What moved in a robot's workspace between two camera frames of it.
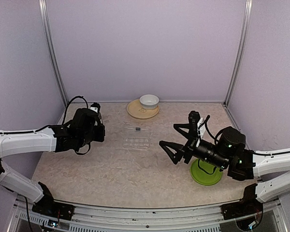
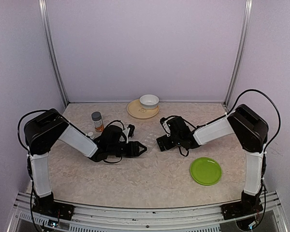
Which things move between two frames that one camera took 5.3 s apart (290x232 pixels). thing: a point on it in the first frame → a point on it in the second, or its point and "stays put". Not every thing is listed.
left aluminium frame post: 43,7 stays put
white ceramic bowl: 149,101 stays put
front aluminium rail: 205,218 stays put
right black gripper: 189,147 → 167,145
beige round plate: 134,109 stays put
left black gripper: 100,137 → 135,152
